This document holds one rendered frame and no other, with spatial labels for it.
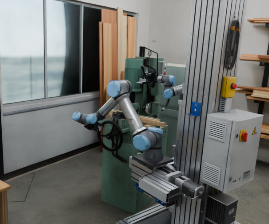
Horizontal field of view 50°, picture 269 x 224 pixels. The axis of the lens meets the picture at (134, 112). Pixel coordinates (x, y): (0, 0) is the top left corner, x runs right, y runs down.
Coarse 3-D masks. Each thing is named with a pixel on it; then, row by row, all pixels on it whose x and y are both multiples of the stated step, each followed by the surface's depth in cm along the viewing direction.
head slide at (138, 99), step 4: (144, 68) 283; (148, 68) 288; (144, 76) 285; (144, 84) 287; (144, 88) 289; (136, 92) 292; (140, 92) 290; (144, 92) 290; (136, 96) 293; (140, 96) 291; (144, 96) 291; (136, 100) 294; (140, 100) 291; (144, 100) 293; (140, 104) 292; (144, 104) 294; (140, 108) 293; (144, 108) 295
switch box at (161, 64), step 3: (159, 63) 294; (162, 63) 292; (165, 63) 296; (159, 66) 294; (162, 66) 292; (159, 69) 295; (162, 69) 293; (165, 69) 298; (159, 72) 295; (162, 72) 294
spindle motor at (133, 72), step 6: (126, 60) 273; (132, 60) 269; (138, 60) 270; (126, 66) 274; (132, 66) 270; (138, 66) 271; (126, 72) 275; (132, 72) 271; (138, 72) 273; (126, 78) 276; (132, 78) 273; (138, 78) 274; (132, 84) 274; (138, 84) 276; (132, 90) 275; (138, 90) 277
